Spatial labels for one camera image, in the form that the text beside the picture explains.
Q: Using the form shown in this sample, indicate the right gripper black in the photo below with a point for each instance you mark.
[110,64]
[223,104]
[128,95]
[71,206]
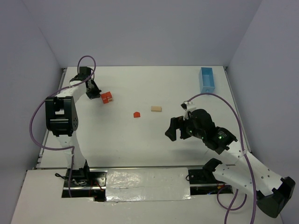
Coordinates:
[182,127]

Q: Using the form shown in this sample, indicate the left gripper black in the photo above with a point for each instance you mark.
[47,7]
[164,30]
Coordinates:
[92,91]

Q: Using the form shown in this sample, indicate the natural wood block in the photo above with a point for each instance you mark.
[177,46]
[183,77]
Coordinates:
[156,108]

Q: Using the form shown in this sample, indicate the red cube block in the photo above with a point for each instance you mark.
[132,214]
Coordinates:
[109,95]
[104,98]

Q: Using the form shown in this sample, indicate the red house-shaped block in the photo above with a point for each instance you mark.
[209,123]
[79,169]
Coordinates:
[136,115]

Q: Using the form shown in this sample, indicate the blue plastic box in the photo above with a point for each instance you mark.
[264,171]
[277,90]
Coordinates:
[206,80]

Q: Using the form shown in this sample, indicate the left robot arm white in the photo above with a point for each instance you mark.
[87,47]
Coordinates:
[62,120]

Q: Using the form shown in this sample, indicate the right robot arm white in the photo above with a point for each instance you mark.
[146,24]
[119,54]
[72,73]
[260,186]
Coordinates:
[236,167]

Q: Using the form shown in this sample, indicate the silver foil tape sheet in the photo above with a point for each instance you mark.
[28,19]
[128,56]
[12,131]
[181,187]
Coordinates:
[147,184]

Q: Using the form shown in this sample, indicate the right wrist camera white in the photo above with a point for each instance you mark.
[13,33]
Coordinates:
[188,106]

